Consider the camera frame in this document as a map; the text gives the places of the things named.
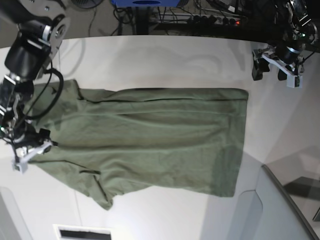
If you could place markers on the blue box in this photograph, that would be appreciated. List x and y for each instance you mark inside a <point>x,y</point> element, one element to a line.
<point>149,3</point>

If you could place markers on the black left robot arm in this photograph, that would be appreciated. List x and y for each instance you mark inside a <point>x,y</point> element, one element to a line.
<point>297,31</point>

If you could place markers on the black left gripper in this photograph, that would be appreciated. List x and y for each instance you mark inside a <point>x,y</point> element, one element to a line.
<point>275,62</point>

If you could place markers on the green t-shirt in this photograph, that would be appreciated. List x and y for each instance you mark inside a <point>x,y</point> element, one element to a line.
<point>111,143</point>

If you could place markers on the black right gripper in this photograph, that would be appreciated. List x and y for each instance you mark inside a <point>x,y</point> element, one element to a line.
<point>28,138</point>

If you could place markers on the black table post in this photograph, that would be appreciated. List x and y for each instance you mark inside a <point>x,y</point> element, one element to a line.
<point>142,15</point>

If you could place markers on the black power strip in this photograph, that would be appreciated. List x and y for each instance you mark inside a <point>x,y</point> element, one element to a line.
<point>185,18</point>

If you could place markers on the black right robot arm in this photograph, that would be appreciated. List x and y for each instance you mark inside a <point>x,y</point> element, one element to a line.
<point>42,26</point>

